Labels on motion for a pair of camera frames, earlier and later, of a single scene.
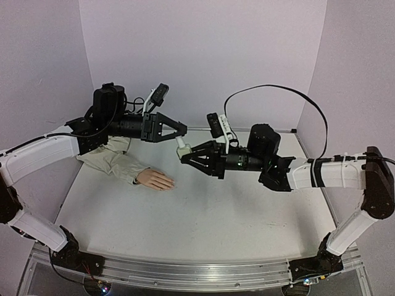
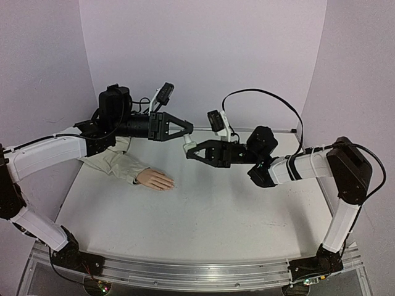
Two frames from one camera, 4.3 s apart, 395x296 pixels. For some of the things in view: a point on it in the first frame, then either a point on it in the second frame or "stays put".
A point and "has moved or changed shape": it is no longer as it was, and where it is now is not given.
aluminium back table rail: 294,130 stays put
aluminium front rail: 195,274 stays put
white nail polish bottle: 182,151 has moved or changed shape
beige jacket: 113,158 stays put
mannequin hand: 155,179 stays put
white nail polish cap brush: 181,142 → 187,138
